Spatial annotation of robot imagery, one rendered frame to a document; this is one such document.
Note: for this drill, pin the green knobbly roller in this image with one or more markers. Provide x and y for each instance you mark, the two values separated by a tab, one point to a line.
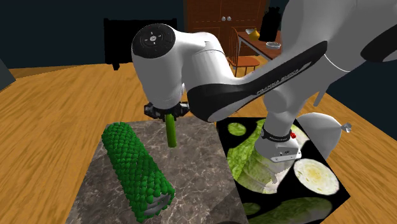
133	167

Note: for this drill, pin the grey dome-shaped object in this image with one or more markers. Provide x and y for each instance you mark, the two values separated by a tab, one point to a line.
322	130

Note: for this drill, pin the brown wooden chair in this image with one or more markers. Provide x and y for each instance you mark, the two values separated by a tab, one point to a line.
246	60

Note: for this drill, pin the green upright stick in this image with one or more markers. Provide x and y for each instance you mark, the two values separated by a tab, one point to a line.
171	133

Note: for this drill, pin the grey marble table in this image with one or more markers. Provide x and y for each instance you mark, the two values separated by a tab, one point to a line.
198	173

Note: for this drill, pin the brown wooden dining table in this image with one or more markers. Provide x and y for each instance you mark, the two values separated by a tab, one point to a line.
263	49

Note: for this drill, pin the cabbage patterned robot stand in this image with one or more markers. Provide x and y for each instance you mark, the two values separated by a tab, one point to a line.
297	198

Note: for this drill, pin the brown wooden cupboard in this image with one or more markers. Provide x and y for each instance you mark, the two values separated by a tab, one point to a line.
207	15

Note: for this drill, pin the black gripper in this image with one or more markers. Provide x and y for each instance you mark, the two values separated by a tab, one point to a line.
156	112

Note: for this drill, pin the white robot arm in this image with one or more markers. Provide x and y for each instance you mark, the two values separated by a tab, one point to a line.
204	65

